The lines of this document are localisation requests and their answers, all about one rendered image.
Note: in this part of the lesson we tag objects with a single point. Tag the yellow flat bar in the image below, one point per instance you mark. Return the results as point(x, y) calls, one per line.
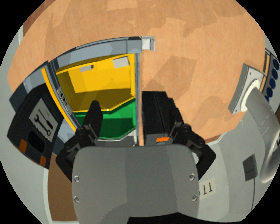
point(55, 98)

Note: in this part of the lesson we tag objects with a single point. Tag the grey metal shelf rack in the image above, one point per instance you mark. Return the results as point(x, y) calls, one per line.
point(95, 49)

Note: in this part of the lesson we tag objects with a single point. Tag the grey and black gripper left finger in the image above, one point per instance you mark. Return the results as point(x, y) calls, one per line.
point(82, 138)

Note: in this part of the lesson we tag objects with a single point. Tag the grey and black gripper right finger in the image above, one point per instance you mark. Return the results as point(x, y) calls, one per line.
point(182, 133)

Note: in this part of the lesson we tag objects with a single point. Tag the yellow bin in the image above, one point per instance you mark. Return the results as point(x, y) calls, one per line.
point(109, 86)

